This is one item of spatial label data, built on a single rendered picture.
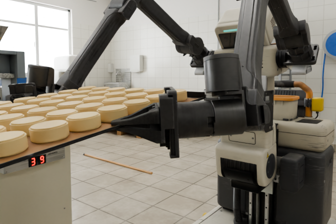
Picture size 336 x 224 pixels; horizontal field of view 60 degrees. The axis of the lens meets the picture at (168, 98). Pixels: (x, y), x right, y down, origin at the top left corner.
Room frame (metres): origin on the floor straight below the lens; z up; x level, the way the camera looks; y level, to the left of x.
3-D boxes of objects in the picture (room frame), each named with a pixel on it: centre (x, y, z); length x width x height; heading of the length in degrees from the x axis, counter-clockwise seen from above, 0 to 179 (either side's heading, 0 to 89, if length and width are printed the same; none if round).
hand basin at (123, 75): (6.21, 1.02, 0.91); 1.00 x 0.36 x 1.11; 53
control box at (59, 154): (1.07, 0.50, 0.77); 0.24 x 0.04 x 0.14; 144
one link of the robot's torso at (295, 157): (1.26, -0.42, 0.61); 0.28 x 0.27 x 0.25; 51
